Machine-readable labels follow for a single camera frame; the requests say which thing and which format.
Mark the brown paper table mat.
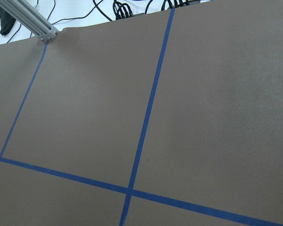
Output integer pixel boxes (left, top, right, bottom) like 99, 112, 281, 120
0, 0, 283, 226

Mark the black cloth on desk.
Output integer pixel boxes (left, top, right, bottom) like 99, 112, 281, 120
0, 7, 16, 36

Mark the black cable bundle on desk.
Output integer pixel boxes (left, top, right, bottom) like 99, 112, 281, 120
112, 0, 134, 19

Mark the aluminium frame post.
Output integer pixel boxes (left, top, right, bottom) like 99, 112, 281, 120
0, 0, 59, 42

